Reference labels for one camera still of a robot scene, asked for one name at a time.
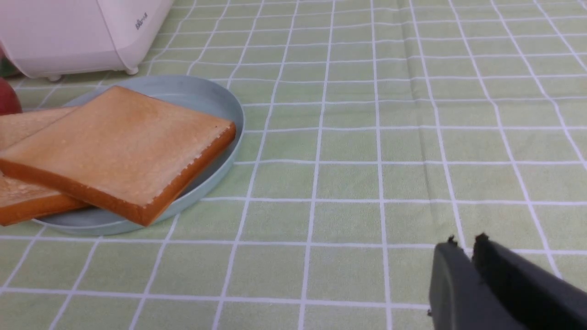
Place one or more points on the light blue round plate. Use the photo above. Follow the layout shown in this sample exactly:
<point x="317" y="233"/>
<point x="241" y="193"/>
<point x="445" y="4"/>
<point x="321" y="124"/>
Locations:
<point x="196" y="94"/>

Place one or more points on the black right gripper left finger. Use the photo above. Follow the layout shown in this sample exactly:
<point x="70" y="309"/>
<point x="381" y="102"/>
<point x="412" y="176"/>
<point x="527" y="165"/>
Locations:
<point x="459" y="298"/>

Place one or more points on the white toaster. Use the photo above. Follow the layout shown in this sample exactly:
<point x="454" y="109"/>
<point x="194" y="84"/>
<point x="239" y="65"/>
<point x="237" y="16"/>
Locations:
<point x="52" y="38"/>

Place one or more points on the green checkered tablecloth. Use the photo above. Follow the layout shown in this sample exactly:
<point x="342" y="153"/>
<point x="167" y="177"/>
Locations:
<point x="374" y="129"/>

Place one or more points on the toast slice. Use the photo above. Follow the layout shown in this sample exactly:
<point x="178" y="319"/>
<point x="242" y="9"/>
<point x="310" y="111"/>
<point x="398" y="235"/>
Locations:
<point x="123" y="151"/>
<point x="21" y="201"/>

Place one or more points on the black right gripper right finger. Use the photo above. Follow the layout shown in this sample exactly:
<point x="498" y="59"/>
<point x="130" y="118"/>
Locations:
<point x="533" y="296"/>

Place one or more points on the red apple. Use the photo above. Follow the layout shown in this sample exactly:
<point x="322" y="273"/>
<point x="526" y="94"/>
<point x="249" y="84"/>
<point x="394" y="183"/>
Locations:
<point x="9" y="101"/>

